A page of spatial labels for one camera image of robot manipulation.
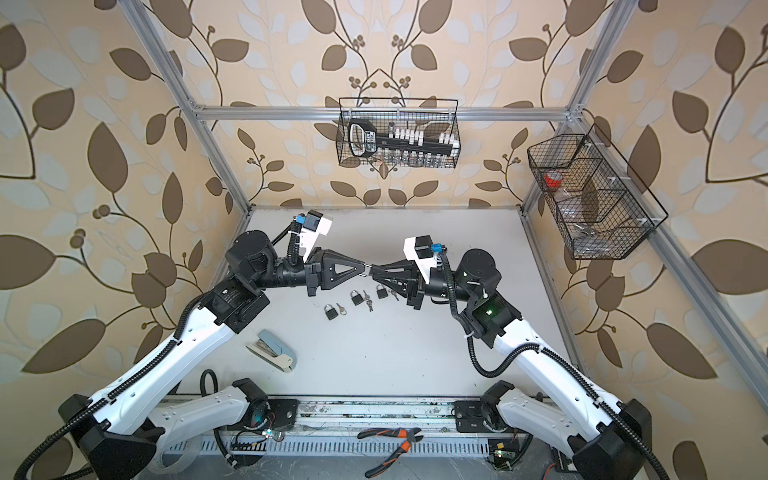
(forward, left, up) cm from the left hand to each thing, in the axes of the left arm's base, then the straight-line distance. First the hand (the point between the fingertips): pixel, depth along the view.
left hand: (362, 270), depth 54 cm
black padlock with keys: (+15, +7, -41) cm, 44 cm away
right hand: (+2, -3, -4) cm, 5 cm away
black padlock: (+17, -1, -40) cm, 44 cm away
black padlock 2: (+11, +15, -41) cm, 45 cm away
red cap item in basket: (+40, -51, -10) cm, 66 cm away
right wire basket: (+27, -57, -7) cm, 64 cm away
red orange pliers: (-21, -10, -39) cm, 46 cm away
